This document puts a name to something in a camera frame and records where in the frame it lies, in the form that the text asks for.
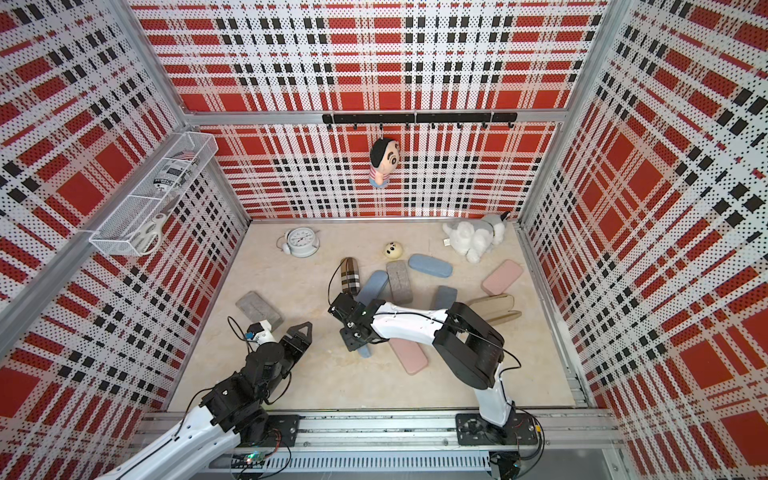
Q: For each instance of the small pink glasses case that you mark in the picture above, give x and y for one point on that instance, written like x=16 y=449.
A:
x=505 y=275

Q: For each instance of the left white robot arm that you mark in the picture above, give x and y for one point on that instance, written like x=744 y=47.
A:
x=227 y=412

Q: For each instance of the teal-lined glasses case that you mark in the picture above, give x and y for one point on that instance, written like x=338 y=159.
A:
x=399 y=282

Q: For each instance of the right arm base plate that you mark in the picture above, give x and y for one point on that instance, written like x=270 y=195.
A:
x=519 y=430

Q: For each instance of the white plush toy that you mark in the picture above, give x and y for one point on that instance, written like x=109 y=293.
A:
x=471 y=239

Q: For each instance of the teal grey case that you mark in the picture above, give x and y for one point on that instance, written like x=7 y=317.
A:
x=444 y=297

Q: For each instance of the black hook rail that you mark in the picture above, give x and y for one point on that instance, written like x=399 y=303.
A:
x=381 y=119

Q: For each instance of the yellow panda squishy ball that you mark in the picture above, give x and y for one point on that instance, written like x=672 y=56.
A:
x=393 y=250

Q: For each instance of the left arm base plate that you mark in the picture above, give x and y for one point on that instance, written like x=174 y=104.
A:
x=270 y=430

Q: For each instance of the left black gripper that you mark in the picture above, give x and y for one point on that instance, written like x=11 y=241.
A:
x=299 y=338

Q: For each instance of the white scissors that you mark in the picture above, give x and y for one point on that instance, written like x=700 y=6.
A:
x=148 y=238

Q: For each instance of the small circuit board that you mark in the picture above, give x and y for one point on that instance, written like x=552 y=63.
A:
x=247 y=461

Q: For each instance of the beige case with dark glasses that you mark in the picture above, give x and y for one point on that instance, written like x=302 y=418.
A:
x=350 y=276

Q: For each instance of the clear wall shelf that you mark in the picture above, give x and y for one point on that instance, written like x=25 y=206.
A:
x=143 y=202

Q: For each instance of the blue case with white sunglasses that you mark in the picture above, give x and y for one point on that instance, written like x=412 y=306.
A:
x=364 y=351

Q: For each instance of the blue case with pink glasses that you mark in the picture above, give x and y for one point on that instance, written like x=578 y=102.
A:
x=430 y=265

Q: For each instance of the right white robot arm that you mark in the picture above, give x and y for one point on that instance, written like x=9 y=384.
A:
x=471 y=348

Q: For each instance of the grey marble teal-lined case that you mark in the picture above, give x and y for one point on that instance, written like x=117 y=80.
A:
x=256 y=309

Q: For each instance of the cartoon boy doll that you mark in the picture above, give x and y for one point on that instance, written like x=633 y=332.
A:
x=384 y=159

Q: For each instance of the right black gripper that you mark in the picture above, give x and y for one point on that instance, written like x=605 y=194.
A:
x=349 y=342

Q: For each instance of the white alarm clock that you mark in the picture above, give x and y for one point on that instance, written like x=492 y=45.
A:
x=300 y=242

